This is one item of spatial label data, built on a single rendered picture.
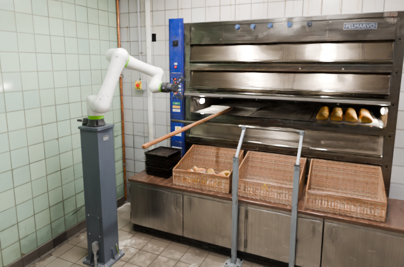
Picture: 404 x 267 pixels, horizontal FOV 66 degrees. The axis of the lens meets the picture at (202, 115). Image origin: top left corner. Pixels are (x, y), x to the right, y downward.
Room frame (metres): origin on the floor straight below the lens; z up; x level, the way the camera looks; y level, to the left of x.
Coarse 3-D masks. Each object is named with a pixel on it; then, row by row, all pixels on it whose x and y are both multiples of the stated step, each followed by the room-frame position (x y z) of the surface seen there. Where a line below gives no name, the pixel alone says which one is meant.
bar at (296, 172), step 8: (176, 120) 2.90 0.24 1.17; (184, 120) 2.87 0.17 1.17; (248, 128) 2.61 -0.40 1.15; (256, 128) 2.58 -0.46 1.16; (264, 128) 2.55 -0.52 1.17; (272, 128) 2.53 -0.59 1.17; (280, 128) 2.51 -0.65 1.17; (240, 144) 2.52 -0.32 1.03; (296, 160) 2.27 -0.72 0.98; (296, 168) 2.22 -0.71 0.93; (296, 176) 2.22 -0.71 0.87; (296, 184) 2.22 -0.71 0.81; (232, 192) 2.43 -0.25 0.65; (296, 192) 2.22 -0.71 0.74; (232, 200) 2.42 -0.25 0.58; (296, 200) 2.21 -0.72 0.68; (232, 208) 2.42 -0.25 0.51; (296, 208) 2.21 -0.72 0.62; (232, 216) 2.42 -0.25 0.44; (296, 216) 2.21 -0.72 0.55; (232, 224) 2.42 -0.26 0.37; (296, 224) 2.24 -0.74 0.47; (232, 232) 2.42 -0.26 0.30; (232, 240) 2.42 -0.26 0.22; (232, 248) 2.42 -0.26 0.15; (232, 256) 2.42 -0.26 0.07; (224, 264) 2.41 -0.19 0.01; (232, 264) 2.41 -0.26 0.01; (240, 264) 2.41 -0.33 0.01
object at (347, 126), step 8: (192, 112) 3.27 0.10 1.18; (240, 120) 3.02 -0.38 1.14; (248, 120) 2.99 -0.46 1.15; (256, 120) 2.96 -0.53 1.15; (264, 120) 2.93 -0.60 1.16; (272, 120) 2.90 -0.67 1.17; (280, 120) 2.87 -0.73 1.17; (288, 120) 2.84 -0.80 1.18; (296, 120) 2.83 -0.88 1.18; (304, 120) 2.83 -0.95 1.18; (336, 128) 2.67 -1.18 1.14; (344, 128) 2.64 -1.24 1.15; (352, 128) 2.61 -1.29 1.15; (360, 128) 2.59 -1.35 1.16; (368, 128) 2.57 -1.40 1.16; (376, 128) 2.54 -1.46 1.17; (384, 128) 2.52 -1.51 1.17
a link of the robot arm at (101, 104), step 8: (120, 48) 2.44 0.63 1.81; (112, 56) 2.41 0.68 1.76; (120, 56) 2.40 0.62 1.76; (128, 56) 2.46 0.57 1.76; (112, 64) 2.39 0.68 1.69; (120, 64) 2.40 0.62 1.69; (112, 72) 2.38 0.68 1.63; (120, 72) 2.42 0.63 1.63; (104, 80) 2.39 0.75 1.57; (112, 80) 2.37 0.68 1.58; (104, 88) 2.35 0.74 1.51; (112, 88) 2.37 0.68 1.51; (96, 96) 2.36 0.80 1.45; (104, 96) 2.33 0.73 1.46; (112, 96) 2.39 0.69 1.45; (96, 104) 2.31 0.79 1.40; (104, 104) 2.31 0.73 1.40; (104, 112) 2.34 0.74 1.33
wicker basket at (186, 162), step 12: (192, 156) 3.16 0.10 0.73; (204, 156) 3.12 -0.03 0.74; (216, 156) 3.06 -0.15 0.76; (228, 156) 3.02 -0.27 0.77; (240, 156) 2.89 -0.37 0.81; (180, 168) 2.91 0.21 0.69; (192, 168) 3.12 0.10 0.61; (204, 168) 3.08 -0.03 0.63; (216, 168) 3.03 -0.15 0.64; (228, 168) 2.99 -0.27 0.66; (180, 180) 2.74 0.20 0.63; (192, 180) 2.69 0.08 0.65; (204, 180) 2.65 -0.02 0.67; (216, 180) 2.60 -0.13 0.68; (228, 180) 2.56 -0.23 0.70; (228, 192) 2.56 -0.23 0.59
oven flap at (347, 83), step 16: (192, 80) 3.24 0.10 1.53; (208, 80) 3.17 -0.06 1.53; (224, 80) 3.10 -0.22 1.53; (240, 80) 3.03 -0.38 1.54; (256, 80) 2.97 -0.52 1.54; (272, 80) 2.91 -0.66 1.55; (288, 80) 2.85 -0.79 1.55; (304, 80) 2.79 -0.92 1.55; (320, 80) 2.74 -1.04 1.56; (336, 80) 2.69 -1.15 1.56; (352, 80) 2.64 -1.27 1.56; (368, 80) 2.59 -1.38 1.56; (384, 80) 2.54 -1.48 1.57
